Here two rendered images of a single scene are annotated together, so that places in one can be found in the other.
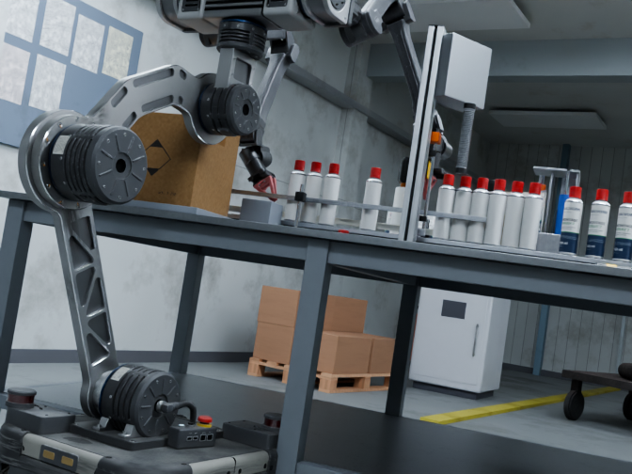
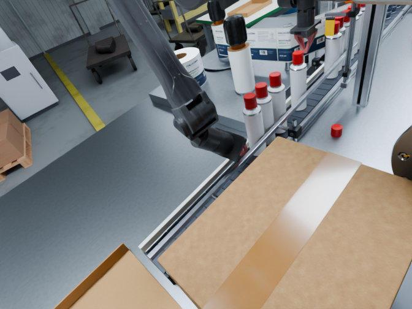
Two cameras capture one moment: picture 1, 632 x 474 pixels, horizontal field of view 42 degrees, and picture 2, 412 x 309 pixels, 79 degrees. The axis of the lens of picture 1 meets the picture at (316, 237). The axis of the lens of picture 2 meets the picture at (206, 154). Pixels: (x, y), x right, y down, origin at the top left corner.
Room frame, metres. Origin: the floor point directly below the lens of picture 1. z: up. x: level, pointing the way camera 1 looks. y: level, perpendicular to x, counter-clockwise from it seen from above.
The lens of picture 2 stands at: (2.44, 0.65, 1.43)
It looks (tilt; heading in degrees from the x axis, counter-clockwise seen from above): 40 degrees down; 307
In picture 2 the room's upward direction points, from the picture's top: 19 degrees counter-clockwise
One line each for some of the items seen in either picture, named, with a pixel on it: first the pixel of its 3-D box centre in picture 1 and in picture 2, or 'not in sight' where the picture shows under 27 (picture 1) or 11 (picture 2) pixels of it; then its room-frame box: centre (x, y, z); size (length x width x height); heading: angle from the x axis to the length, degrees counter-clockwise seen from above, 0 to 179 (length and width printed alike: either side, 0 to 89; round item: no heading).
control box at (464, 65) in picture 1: (456, 73); not in sight; (2.41, -0.35, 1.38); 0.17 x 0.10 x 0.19; 126
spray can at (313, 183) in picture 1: (312, 193); (264, 115); (2.64, 0.03, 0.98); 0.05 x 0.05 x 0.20
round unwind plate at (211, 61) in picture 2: not in sight; (226, 57); (3.04, -0.64, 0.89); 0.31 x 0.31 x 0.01
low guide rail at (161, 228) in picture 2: (322, 219); (264, 125); (2.66, -0.01, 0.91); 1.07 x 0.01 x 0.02; 71
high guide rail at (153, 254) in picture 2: (317, 200); (283, 119); (2.59, 0.01, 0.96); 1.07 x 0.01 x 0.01; 71
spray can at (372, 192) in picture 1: (371, 199); (298, 82); (2.57, -0.16, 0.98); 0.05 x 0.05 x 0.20
